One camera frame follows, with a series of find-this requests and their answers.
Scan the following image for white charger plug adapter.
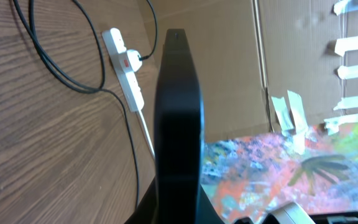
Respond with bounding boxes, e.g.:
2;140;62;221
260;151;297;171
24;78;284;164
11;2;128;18
127;49;142;72

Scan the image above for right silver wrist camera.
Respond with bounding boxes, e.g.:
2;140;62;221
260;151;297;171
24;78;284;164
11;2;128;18
262;202;315;224

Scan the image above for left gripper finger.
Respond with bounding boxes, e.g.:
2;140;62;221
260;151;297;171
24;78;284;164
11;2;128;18
123;179;226;224

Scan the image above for white tape strips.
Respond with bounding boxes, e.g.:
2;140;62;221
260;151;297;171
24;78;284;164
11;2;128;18
259;0;358;159

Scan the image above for colourful patterned cloth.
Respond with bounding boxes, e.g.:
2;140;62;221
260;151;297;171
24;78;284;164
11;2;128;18
201;123;358;223

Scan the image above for brown cardboard backdrop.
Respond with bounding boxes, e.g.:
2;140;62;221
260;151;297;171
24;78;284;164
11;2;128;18
139;0;358;142

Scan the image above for white power strip cord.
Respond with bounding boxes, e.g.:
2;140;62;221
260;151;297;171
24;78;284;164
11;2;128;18
136;108;157;161

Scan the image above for white power strip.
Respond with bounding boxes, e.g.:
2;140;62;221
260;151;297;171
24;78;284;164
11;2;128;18
102;28;144;112

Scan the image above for black Samsung Galaxy smartphone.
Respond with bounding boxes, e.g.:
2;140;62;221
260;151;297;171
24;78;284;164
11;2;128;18
154;29;203;223

